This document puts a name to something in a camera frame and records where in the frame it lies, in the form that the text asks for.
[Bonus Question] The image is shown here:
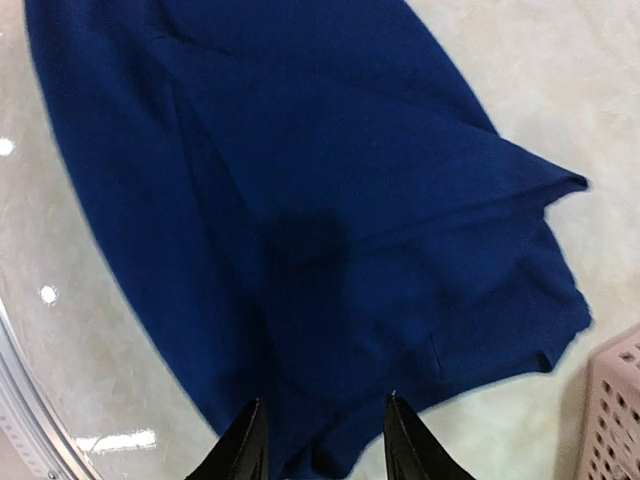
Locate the aluminium front rail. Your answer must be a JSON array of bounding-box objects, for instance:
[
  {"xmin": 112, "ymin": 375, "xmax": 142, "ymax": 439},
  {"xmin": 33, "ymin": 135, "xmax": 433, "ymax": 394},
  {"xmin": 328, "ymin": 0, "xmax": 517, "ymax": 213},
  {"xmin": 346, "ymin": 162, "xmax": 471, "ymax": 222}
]
[{"xmin": 1, "ymin": 307, "xmax": 100, "ymax": 480}]

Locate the pink plastic laundry basket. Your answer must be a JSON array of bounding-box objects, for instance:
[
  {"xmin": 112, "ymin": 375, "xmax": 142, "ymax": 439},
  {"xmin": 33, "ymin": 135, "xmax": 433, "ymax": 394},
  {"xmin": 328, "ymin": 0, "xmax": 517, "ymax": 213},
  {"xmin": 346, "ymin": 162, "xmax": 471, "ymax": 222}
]
[{"xmin": 576, "ymin": 326, "xmax": 640, "ymax": 480}]

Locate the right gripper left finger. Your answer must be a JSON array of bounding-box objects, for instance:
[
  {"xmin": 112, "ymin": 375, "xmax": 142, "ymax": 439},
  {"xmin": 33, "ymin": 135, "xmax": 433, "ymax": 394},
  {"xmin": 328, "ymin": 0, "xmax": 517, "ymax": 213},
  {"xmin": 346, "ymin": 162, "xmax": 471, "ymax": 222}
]
[{"xmin": 186, "ymin": 400, "xmax": 269, "ymax": 480}]

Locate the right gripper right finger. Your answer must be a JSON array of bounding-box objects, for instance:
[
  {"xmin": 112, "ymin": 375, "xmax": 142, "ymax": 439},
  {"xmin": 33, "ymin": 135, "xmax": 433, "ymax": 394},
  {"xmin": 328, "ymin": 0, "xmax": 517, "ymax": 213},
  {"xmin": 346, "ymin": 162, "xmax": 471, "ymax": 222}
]
[{"xmin": 383, "ymin": 394, "xmax": 474, "ymax": 480}]

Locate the blue garment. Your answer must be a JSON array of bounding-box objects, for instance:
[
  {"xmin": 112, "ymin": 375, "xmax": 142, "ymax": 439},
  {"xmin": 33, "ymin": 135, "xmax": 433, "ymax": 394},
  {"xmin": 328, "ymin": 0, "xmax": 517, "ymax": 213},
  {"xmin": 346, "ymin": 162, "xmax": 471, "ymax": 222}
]
[{"xmin": 24, "ymin": 1, "xmax": 591, "ymax": 479}]

